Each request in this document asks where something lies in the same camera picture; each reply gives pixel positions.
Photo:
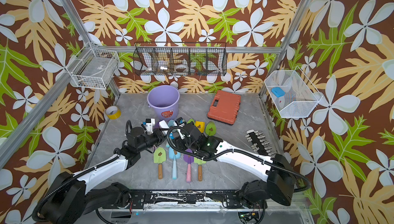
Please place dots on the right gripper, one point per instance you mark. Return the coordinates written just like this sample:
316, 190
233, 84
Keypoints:
178, 141

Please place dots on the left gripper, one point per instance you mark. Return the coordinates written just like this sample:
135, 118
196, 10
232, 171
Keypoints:
159, 136

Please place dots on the lime trowel wooden handle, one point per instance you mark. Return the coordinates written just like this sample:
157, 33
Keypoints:
199, 162
159, 157

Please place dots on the purple trowel pink handle back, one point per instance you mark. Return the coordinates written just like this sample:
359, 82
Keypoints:
159, 124

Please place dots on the purple trowel pink handle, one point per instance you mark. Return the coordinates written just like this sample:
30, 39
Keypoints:
189, 159
159, 124

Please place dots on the white brush blue handle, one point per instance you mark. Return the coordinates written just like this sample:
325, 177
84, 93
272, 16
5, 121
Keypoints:
166, 128

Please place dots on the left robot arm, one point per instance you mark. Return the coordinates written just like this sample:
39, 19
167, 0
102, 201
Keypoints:
73, 195

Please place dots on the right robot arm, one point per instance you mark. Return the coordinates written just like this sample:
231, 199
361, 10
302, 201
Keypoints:
276, 178

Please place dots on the purple plastic bucket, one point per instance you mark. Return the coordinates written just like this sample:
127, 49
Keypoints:
164, 100

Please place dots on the yellow tape roll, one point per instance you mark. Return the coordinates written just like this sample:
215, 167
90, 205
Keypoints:
113, 112

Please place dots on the red plastic tool case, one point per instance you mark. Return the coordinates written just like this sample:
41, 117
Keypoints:
224, 107

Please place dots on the blue item in basket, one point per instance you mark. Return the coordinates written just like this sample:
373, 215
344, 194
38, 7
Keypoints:
278, 92

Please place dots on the yellow trowel wooden handle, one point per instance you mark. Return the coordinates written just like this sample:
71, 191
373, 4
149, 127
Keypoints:
200, 125

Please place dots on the purple trowel pink handle front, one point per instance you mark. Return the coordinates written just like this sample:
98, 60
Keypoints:
189, 159

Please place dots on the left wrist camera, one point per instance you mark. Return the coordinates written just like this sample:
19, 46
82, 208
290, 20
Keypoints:
148, 125

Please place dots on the green trowel yellow handle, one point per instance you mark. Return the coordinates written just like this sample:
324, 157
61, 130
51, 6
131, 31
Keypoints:
210, 129

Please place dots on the blue trowel blue handle back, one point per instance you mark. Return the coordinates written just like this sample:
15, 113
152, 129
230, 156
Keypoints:
171, 123

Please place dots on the blue trowel blue handle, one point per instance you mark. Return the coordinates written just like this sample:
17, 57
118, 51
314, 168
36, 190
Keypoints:
174, 155
171, 123

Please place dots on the blue trowel blue handle front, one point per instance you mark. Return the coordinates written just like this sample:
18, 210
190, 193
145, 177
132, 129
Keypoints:
174, 155

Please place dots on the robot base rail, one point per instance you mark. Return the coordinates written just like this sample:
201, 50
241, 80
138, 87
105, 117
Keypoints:
188, 199

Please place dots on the black wire basket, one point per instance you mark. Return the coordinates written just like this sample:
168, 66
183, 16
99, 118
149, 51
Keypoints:
180, 58

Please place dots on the white wire basket left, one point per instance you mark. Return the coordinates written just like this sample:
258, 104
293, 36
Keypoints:
93, 67

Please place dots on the white wire basket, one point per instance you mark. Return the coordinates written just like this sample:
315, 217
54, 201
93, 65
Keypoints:
301, 96
93, 67

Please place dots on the white wire basket right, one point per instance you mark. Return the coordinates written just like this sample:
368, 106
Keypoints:
301, 96

